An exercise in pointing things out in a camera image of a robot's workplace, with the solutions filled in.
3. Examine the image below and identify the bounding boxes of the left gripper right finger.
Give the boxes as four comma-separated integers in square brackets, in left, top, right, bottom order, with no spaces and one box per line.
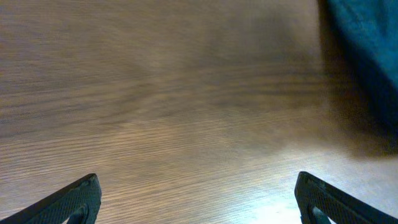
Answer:
[294,171,397,224]

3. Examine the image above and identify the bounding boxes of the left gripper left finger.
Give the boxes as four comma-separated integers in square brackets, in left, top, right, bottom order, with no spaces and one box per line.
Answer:
[1,174,101,224]

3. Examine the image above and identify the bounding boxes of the navy blue shorts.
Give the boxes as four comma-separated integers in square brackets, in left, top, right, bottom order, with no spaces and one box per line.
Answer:
[318,0,397,133]

